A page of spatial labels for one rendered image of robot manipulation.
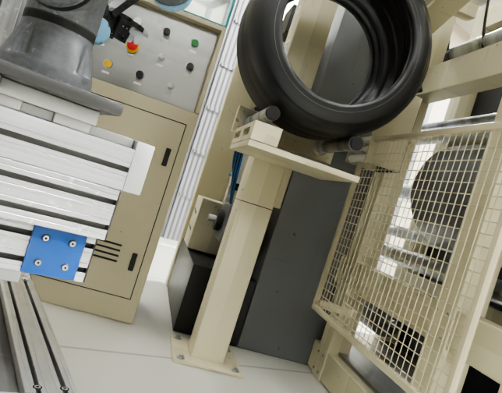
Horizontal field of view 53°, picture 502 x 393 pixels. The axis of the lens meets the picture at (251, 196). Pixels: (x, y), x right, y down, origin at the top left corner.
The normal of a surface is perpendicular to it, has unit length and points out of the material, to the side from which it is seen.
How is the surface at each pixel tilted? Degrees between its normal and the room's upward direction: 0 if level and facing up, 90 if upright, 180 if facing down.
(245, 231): 90
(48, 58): 72
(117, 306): 90
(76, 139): 90
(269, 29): 93
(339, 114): 100
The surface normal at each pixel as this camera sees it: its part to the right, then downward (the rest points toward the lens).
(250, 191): 0.19, 0.06
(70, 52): 0.77, -0.07
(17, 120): 0.50, 0.15
